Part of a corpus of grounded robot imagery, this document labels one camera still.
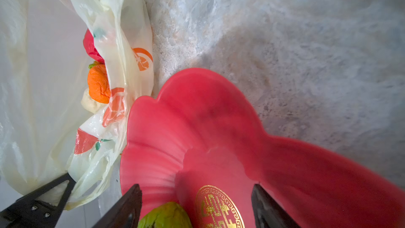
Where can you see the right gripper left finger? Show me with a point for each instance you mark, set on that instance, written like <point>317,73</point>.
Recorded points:
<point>125,213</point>

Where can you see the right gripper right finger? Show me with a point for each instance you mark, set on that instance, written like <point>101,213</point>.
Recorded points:
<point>267,212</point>

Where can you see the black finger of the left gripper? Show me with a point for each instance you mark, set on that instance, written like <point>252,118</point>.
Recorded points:
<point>31,212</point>

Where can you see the green toy apple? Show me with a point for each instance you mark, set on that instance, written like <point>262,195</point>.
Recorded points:
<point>169,215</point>

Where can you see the red flower-shaped plate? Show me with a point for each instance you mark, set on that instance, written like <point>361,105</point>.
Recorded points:
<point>201,144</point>

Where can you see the orange toy fruit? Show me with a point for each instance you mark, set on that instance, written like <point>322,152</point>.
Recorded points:
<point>99,88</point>

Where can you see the translucent yellowish plastic bag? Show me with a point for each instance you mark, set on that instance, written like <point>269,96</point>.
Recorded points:
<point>45,131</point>

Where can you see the pale beige toy fruit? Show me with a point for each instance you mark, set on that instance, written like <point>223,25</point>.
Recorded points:
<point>90,104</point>

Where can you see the red toy fruit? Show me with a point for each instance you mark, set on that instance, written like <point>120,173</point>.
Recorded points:
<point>89,46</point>

